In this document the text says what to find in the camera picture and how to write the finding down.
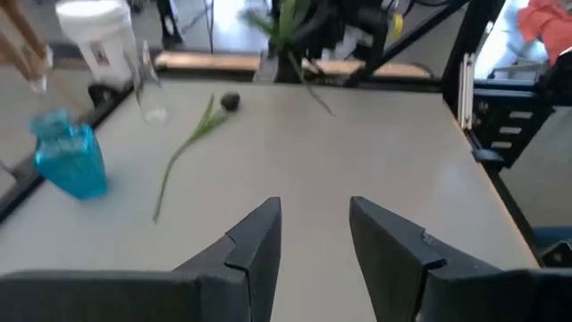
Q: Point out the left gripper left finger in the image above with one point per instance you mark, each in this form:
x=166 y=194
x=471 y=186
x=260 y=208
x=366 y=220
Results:
x=134 y=297

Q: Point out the black artificial tulip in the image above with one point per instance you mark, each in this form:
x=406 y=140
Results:
x=286 y=22
x=230 y=101

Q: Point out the white plastic bucket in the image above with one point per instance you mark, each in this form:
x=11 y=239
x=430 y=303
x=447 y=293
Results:
x=98 y=31

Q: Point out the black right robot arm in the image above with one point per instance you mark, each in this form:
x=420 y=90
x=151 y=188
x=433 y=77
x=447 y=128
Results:
x=290 y=67

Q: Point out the person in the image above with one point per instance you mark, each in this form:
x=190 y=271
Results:
x=24 y=24

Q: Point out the blue textured glass vase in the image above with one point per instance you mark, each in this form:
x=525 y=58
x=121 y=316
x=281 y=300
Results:
x=71 y=165

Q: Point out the wooden table side board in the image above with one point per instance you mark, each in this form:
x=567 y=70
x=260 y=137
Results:
x=201 y=62

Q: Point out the orange cloth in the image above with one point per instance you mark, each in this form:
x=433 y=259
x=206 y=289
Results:
x=549 y=27

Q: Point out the clear glass vase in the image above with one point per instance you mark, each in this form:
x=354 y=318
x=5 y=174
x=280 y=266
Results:
x=149 y=103

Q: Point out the black metal side stand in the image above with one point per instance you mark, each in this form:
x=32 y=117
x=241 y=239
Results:
x=491 y=112

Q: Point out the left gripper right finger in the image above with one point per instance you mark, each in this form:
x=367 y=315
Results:
x=447 y=295

